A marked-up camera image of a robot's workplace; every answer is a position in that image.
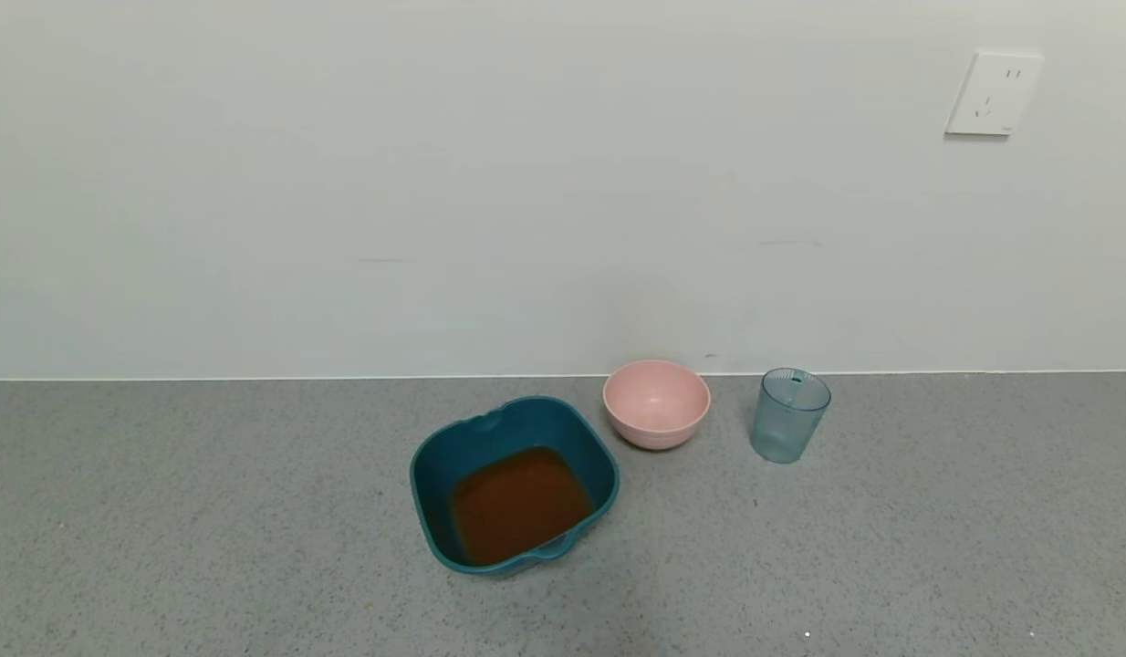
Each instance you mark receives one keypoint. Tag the brown liquid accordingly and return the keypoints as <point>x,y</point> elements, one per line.
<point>517,506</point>

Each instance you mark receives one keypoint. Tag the translucent blue plastic cup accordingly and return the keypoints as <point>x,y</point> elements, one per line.
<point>787,424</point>

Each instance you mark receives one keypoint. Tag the pink round bowl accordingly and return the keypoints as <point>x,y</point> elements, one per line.
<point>656,406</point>

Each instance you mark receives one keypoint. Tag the teal square plastic basin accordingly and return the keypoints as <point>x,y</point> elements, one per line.
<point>435,470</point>

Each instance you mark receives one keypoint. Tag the white wall power outlet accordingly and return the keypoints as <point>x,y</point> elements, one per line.
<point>992,91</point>

